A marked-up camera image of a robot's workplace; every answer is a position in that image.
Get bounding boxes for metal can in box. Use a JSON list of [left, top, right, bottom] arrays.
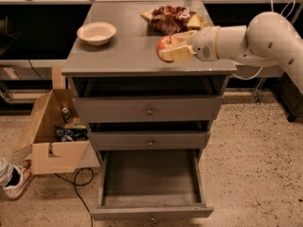
[[62, 107, 72, 123]]

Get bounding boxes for grey top drawer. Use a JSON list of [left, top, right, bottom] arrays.
[[73, 96, 222, 123]]

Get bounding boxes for white hanging cable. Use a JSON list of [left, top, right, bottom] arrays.
[[232, 0, 303, 81]]

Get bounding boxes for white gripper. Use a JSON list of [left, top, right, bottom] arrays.
[[158, 26, 220, 62]]

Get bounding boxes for white and red sneaker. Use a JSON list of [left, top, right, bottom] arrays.
[[0, 155, 33, 201]]

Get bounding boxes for dark cabinet at right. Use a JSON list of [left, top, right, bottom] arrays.
[[274, 73, 303, 122]]

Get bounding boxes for grey middle drawer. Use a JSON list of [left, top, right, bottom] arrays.
[[89, 131, 210, 150]]

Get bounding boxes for open cardboard box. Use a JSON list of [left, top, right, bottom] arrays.
[[15, 66, 100, 175]]

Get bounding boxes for red apple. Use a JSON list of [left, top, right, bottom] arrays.
[[156, 36, 181, 62]]

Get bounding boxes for grey drawer cabinet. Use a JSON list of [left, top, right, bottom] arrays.
[[62, 0, 238, 163]]

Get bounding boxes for grey open bottom drawer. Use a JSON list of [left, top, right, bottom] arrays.
[[90, 149, 213, 221]]

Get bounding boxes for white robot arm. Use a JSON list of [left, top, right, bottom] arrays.
[[156, 11, 303, 94]]

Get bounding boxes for white paper bowl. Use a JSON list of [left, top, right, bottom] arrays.
[[77, 22, 116, 46]]

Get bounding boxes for blue snack bag in box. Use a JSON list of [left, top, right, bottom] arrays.
[[55, 126, 88, 142]]

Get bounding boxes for black floor cable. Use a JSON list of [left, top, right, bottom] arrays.
[[54, 166, 95, 227]]

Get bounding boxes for brown chip bag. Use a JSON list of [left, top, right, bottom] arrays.
[[140, 5, 209, 35]]

